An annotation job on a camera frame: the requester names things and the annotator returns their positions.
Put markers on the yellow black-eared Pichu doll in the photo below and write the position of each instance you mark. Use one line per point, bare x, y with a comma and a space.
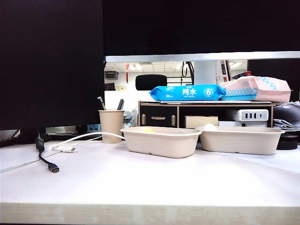
150, 131

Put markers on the beige pulp paper box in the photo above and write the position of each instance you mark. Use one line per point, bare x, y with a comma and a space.
239, 140
164, 143

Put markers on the white round-head doll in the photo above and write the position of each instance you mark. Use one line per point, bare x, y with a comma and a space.
209, 127

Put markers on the small beige box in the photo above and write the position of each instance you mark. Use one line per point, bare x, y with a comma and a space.
199, 121

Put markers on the flat white box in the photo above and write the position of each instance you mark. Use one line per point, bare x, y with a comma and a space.
234, 124

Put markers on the wooden desk shelf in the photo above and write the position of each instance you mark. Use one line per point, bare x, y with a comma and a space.
178, 116

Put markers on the black pen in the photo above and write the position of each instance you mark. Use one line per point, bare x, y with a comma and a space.
120, 104

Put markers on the beige paper cup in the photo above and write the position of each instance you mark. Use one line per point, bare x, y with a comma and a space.
111, 126

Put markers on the blue wet wipes pack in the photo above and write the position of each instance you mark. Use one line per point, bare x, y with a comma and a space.
187, 92

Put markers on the silver pen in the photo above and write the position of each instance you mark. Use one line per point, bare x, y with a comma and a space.
101, 102

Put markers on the red Chinese knot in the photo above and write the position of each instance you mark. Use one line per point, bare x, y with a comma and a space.
126, 66

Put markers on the blue power socket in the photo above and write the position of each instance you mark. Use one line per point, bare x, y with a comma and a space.
93, 128

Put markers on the black round knob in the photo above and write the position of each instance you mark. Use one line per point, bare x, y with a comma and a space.
82, 128

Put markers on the large silver-edged monitor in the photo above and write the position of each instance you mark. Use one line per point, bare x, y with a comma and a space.
187, 23

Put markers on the white power strip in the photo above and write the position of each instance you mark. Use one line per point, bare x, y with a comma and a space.
253, 115

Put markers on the black computer monitor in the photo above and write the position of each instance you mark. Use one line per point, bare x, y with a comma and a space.
47, 58

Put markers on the pink tissue pack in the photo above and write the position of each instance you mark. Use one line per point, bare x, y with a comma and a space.
269, 91

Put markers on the dark background monitor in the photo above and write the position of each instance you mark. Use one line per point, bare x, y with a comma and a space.
269, 68

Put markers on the grey folded cloth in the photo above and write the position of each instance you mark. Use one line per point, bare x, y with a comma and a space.
288, 112

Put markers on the black round object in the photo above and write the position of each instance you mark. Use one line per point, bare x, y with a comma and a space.
288, 143

